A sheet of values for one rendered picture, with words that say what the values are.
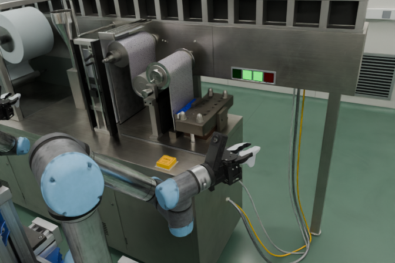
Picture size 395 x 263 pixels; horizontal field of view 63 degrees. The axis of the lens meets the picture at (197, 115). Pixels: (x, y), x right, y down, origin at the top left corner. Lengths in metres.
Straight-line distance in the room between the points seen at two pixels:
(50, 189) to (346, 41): 1.37
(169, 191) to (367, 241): 1.90
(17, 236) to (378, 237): 2.21
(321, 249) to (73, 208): 1.97
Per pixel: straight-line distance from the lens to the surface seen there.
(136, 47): 1.81
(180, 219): 0.97
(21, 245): 1.18
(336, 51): 1.67
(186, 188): 0.91
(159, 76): 1.64
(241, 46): 1.78
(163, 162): 1.56
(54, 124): 2.19
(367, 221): 2.74
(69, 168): 0.69
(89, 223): 0.80
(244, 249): 2.38
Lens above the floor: 1.82
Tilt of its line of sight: 27 degrees down
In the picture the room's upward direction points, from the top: 4 degrees counter-clockwise
